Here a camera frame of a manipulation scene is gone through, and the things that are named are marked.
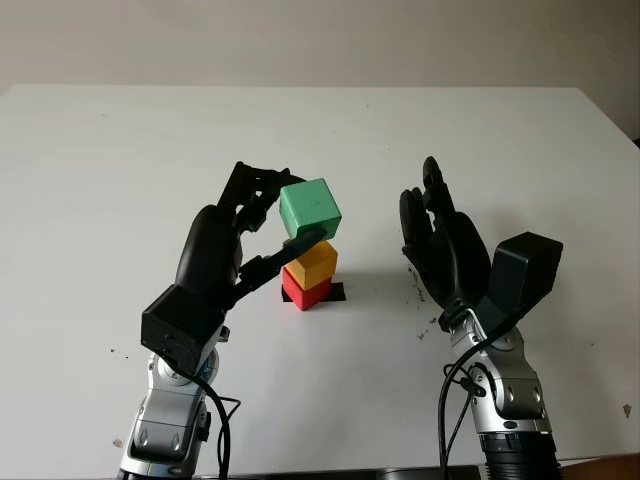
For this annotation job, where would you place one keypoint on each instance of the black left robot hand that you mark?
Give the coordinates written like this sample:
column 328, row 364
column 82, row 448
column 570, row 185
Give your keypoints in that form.
column 210, row 250

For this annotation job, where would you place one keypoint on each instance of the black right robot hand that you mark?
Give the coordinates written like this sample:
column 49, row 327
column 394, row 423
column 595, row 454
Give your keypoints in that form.
column 455, row 255

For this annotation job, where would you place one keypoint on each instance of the yellow block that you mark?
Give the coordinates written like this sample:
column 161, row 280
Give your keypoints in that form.
column 315, row 265

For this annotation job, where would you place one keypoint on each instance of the red block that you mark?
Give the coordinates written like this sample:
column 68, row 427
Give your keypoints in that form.
column 307, row 297

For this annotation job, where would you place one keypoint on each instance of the green block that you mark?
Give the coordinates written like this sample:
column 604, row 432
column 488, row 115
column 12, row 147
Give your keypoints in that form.
column 310, row 205

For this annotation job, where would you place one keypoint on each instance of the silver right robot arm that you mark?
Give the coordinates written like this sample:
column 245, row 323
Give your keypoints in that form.
column 515, row 390

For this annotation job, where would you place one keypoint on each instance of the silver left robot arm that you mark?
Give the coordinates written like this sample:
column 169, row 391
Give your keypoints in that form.
column 170, row 415

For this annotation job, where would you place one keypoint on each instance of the black tape strip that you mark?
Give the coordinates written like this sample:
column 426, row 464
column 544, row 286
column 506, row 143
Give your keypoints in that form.
column 339, row 292

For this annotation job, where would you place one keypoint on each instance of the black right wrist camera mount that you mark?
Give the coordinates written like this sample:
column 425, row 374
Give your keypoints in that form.
column 525, row 270

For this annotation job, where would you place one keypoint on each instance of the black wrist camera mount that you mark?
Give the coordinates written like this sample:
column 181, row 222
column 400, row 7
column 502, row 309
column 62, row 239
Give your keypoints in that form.
column 180, row 325
column 525, row 270

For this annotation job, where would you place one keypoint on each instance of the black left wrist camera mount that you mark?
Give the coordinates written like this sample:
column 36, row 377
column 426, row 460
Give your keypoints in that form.
column 180, row 325

